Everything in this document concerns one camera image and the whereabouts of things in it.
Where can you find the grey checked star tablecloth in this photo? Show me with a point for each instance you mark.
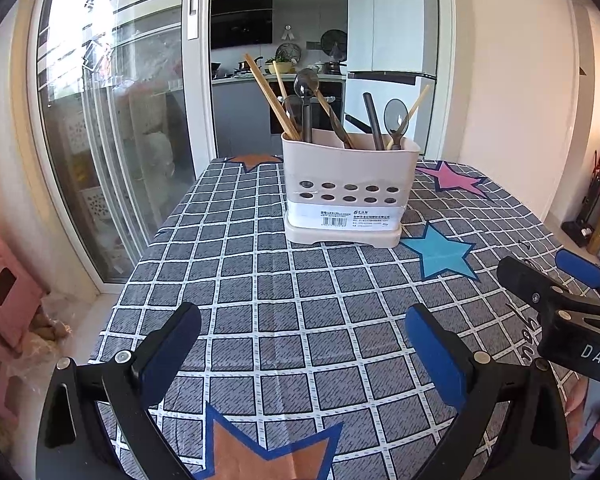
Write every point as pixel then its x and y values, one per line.
pixel 300 300

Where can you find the white refrigerator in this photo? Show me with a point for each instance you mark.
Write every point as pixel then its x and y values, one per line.
pixel 390 20

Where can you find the sliding glass door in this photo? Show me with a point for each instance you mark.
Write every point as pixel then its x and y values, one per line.
pixel 105 110

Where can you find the beige plastic utensil holder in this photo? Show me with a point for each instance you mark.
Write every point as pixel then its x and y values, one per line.
pixel 350 170

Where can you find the black wok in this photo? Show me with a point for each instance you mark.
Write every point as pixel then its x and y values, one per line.
pixel 216 66

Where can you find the steel cooking pot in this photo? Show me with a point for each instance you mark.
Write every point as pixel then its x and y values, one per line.
pixel 242 66

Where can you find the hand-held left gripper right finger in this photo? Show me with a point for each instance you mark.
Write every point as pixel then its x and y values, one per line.
pixel 435 357

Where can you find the black built-in oven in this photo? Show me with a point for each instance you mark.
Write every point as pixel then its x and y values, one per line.
pixel 336 91

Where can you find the black round strainer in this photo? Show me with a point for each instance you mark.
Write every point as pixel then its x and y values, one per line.
pixel 332 40

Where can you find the clear plastic bag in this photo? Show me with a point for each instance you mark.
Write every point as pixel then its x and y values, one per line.
pixel 45 332

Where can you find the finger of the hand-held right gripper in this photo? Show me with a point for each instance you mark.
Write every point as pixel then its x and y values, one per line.
pixel 580 267
pixel 530 282

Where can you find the yellow-green bowl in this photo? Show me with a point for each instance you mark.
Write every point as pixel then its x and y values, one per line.
pixel 287 67

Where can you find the pink plastic stool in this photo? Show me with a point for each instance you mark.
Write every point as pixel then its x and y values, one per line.
pixel 5 260

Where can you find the round wall plate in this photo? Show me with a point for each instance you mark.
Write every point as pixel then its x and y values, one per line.
pixel 287 51

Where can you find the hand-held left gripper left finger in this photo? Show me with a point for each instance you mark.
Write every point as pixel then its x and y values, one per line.
pixel 172 350

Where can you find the white wall ornament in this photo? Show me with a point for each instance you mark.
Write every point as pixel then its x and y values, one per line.
pixel 287 34

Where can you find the black floor stand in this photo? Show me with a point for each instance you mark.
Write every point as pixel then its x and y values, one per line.
pixel 582 220

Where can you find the black range hood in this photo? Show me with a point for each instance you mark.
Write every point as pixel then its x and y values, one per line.
pixel 240 22

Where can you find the grey kitchen counter cabinets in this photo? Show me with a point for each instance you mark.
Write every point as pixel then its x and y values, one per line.
pixel 240 110

